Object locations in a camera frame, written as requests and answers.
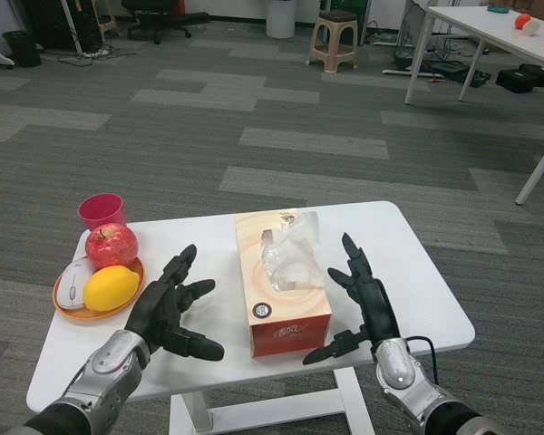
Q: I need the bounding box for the white tissue sheet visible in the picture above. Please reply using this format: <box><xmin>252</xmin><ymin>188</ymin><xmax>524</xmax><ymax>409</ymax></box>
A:
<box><xmin>257</xmin><ymin>210</ymin><xmax>325</xmax><ymax>291</ymax></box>

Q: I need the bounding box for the white computer mouse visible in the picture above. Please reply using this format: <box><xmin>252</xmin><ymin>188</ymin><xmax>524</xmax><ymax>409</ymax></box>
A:
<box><xmin>56</xmin><ymin>257</ymin><xmax>96</xmax><ymax>311</ymax></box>

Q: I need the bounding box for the white long desk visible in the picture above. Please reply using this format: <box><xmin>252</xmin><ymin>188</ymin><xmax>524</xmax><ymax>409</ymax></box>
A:
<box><xmin>403</xmin><ymin>5</ymin><xmax>544</xmax><ymax>206</ymax></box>

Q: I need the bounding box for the black flat case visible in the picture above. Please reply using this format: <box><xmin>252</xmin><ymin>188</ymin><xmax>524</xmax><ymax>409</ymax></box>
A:
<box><xmin>430</xmin><ymin>59</ymin><xmax>491</xmax><ymax>85</ymax></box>

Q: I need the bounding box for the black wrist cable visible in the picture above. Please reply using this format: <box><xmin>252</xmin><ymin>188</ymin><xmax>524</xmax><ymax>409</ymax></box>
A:
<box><xmin>405</xmin><ymin>334</ymin><xmax>441</xmax><ymax>386</ymax></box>

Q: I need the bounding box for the orange round plate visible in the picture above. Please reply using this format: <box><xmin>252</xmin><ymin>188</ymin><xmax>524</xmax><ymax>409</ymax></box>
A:
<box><xmin>52</xmin><ymin>256</ymin><xmax>146</xmax><ymax>323</ymax></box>

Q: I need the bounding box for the black square bag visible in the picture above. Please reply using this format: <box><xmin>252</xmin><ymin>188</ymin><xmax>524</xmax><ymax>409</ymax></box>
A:
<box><xmin>495</xmin><ymin>63</ymin><xmax>544</xmax><ymax>93</ymax></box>

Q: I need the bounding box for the beige plastic stool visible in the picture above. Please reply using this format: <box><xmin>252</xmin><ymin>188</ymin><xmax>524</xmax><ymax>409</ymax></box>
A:
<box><xmin>307</xmin><ymin>9</ymin><xmax>360</xmax><ymax>73</ymax></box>

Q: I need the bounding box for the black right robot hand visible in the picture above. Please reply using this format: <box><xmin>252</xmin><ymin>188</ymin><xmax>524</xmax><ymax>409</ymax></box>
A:
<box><xmin>302</xmin><ymin>232</ymin><xmax>399</xmax><ymax>366</ymax></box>

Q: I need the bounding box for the white stand pole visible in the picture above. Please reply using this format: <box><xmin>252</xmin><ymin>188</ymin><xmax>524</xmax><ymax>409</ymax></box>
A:
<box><xmin>59</xmin><ymin>0</ymin><xmax>83</xmax><ymax>54</ymax></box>

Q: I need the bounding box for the white table frame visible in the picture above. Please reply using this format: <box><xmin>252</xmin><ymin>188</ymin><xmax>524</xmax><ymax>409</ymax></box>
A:
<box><xmin>168</xmin><ymin>365</ymin><xmax>375</xmax><ymax>435</ymax></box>

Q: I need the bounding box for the pink plastic cup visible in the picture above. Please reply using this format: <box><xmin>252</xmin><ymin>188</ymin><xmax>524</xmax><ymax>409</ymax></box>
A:
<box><xmin>77</xmin><ymin>193</ymin><xmax>128</xmax><ymax>233</ymax></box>

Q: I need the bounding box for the white cylindrical bin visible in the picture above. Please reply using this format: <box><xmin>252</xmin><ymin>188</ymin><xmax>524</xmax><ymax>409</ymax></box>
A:
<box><xmin>266</xmin><ymin>0</ymin><xmax>296</xmax><ymax>39</ymax></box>

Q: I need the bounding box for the orange beige tissue box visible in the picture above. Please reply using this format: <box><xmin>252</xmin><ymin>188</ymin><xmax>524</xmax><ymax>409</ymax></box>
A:
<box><xmin>234</xmin><ymin>210</ymin><xmax>333</xmax><ymax>360</ymax></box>

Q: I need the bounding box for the black waste bin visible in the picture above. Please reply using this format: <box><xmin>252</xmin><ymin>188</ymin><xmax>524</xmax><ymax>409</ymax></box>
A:
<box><xmin>1</xmin><ymin>30</ymin><xmax>43</xmax><ymax>69</ymax></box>

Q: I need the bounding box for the red apple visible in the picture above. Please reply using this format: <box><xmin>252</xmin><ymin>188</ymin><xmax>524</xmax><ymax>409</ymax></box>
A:
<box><xmin>84</xmin><ymin>223</ymin><xmax>140</xmax><ymax>272</ymax></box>

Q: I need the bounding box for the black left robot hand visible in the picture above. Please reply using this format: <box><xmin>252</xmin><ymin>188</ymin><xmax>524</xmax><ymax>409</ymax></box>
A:
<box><xmin>123</xmin><ymin>244</ymin><xmax>226</xmax><ymax>363</ymax></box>

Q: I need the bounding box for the yellow lemon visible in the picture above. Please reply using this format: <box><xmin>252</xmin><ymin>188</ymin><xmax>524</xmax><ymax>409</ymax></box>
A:
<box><xmin>83</xmin><ymin>265</ymin><xmax>141</xmax><ymax>313</ymax></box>

